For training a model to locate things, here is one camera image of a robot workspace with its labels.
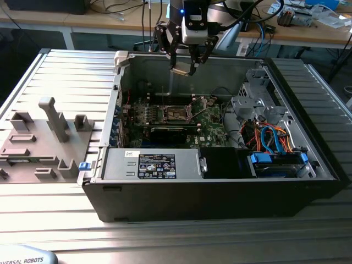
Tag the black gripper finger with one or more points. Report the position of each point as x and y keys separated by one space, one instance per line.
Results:
x=193 y=68
x=173 y=59

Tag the silver CPU chip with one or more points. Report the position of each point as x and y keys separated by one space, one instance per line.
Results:
x=181 y=68

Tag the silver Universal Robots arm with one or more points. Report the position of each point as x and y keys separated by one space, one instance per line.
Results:
x=231 y=35

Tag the black RAM slot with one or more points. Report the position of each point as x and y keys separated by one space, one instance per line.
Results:
x=176 y=98

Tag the CPU socket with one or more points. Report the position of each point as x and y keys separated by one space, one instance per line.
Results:
x=176 y=114

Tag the CPU cooler heat sink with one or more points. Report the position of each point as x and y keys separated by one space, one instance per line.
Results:
x=284 y=17

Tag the round coin battery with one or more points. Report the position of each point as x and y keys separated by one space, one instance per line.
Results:
x=210 y=102

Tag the white power strip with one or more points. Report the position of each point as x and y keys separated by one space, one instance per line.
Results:
x=243 y=50

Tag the metal disk bay cage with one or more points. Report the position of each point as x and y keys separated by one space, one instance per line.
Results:
x=244 y=104

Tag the green motherboard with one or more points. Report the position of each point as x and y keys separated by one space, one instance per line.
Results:
x=211 y=129

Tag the black upright box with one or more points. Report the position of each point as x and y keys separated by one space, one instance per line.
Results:
x=246 y=25

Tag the black graphics card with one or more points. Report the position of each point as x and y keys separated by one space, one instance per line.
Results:
x=167 y=134

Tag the blue expansion card retainer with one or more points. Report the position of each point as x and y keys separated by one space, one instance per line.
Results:
x=118 y=110

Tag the wooden desk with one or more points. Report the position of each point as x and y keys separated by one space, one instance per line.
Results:
x=302 y=34
x=96 y=20

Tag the small black connector box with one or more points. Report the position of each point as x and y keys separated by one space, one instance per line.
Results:
x=270 y=28

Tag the black plastic fan shroud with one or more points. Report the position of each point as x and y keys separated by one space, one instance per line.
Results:
x=220 y=162

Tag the hard disk in blue carrier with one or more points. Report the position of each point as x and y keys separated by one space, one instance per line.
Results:
x=259 y=158

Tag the grey power supply unit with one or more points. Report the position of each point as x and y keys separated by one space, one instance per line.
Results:
x=121 y=165

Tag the black device case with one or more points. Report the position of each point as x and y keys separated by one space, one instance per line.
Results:
x=46 y=5

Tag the black PC case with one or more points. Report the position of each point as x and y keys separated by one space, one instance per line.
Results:
x=192 y=200

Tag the blue case latch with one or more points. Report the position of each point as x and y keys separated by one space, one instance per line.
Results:
x=84 y=166

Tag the blue box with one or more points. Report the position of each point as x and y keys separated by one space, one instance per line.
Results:
x=324 y=3

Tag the clear plastic bag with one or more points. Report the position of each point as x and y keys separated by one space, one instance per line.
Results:
x=335 y=20

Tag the grey parts rack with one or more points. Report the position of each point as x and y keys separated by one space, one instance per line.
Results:
x=44 y=143

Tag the pale blue teach pendant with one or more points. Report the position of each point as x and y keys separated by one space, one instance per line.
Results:
x=24 y=258

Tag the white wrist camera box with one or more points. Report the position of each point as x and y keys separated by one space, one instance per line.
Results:
x=193 y=34

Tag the grey metal drive bracket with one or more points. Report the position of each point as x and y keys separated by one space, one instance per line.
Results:
x=302 y=19

